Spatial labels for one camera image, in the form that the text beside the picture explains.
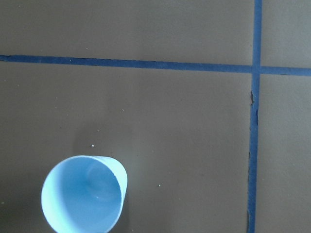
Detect light blue cup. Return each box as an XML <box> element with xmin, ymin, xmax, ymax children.
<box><xmin>41</xmin><ymin>155</ymin><xmax>128</xmax><ymax>233</ymax></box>

